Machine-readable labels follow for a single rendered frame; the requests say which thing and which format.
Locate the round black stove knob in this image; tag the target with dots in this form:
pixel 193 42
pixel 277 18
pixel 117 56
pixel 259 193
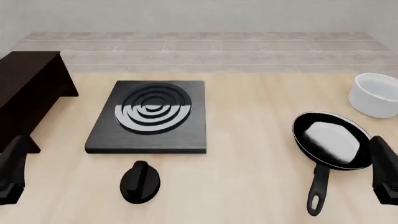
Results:
pixel 140 183

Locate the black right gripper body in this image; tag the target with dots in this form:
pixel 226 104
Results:
pixel 387 194

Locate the flat black stove plate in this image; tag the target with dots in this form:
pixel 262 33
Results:
pixel 174 137

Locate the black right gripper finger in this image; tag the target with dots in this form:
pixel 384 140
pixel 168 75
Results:
pixel 385 161

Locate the white round bowl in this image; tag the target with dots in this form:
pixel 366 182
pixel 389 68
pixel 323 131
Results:
pixel 374 99

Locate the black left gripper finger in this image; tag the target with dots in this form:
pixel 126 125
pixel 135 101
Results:
pixel 13 161

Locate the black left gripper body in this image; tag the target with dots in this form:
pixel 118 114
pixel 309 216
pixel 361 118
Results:
pixel 9 194

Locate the dark wooden cabinet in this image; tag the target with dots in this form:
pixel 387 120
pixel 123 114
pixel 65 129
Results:
pixel 28 86

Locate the black frying pan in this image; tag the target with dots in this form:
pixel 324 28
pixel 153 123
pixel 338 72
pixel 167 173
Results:
pixel 329 142

